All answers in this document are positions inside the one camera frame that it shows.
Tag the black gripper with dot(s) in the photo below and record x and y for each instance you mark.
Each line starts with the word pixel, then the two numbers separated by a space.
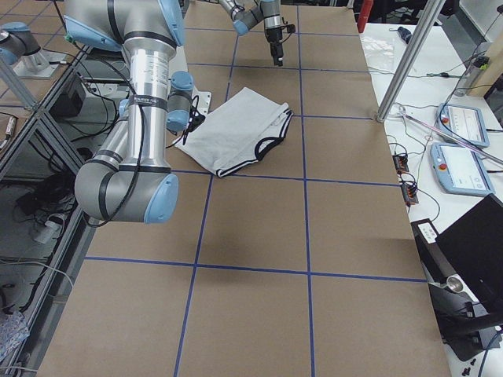
pixel 273 35

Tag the grey cartoon print t-shirt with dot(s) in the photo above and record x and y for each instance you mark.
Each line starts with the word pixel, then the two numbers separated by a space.
pixel 238 133

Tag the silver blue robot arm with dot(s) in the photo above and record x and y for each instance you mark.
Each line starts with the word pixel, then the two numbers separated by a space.
pixel 245 19
pixel 128 178

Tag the background silver blue robot arm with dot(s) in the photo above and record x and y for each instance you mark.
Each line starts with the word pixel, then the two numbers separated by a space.
pixel 17 41

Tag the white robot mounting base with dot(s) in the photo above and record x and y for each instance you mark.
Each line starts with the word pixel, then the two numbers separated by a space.
pixel 196 104

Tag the clear plastic bag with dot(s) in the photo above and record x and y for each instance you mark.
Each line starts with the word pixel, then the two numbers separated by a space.
pixel 378 53

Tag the red fire extinguisher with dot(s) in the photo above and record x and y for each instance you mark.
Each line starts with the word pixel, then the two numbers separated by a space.
pixel 363 16

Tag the far blue teach pendant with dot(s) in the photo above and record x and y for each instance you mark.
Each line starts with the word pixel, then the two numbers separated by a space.
pixel 463 122

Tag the blue teach pendant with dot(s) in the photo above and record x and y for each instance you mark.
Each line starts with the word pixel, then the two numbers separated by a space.
pixel 460 171
pixel 463 122

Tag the near blue teach pendant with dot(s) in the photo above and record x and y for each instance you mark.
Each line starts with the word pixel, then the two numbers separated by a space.
pixel 460 171

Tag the black laptop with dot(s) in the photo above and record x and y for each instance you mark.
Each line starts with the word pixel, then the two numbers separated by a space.
pixel 473 246

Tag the black monitor stand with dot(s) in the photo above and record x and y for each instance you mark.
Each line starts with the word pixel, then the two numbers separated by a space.
pixel 465 325

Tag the patterned blue cloth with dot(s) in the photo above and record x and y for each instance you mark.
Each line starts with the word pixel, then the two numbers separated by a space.
pixel 14 331

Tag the aluminium frame post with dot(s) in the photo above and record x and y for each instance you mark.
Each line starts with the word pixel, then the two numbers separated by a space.
pixel 419 36

